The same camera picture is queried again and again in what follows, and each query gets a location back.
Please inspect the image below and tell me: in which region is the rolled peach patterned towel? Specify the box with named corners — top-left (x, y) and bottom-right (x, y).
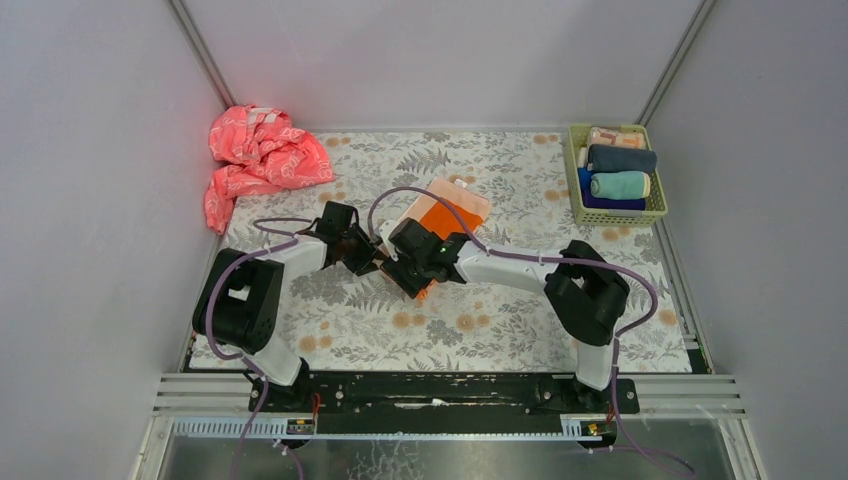
top-left (586, 127), bottom-right (648, 150)

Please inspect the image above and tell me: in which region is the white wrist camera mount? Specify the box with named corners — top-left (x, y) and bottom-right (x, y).
top-left (378, 220), bottom-right (400, 261)

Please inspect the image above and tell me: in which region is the rolled purple towel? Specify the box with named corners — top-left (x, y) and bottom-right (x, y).
top-left (581, 189), bottom-right (647, 211)

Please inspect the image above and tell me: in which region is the yellow and teal towel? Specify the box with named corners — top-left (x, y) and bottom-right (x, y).
top-left (590, 171), bottom-right (651, 200)

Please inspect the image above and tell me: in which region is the floral patterned table mat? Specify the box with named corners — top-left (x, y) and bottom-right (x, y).
top-left (224, 132), bottom-right (691, 373)

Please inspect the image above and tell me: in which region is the pink patterned towel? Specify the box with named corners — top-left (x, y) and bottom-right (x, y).
top-left (203, 105), bottom-right (335, 235)

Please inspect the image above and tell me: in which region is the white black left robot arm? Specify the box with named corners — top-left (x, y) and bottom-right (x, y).
top-left (192, 202), bottom-right (387, 386)

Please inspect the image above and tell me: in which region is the white slotted cable duct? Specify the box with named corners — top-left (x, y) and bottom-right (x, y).
top-left (173, 417), bottom-right (316, 439)

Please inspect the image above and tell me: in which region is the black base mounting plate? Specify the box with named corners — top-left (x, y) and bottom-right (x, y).
top-left (248, 371), bottom-right (640, 435)

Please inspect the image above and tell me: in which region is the rolled blue towel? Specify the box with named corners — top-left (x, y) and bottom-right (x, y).
top-left (577, 168), bottom-right (593, 196)

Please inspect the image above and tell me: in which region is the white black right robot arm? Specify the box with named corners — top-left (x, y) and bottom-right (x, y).
top-left (379, 218), bottom-right (630, 391)

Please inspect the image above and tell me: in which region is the orange and cream towel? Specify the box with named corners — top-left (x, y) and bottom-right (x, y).
top-left (397, 176), bottom-right (494, 301)

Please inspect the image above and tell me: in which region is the rolled dark grey towel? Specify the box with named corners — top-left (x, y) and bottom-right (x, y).
top-left (587, 144), bottom-right (658, 174)

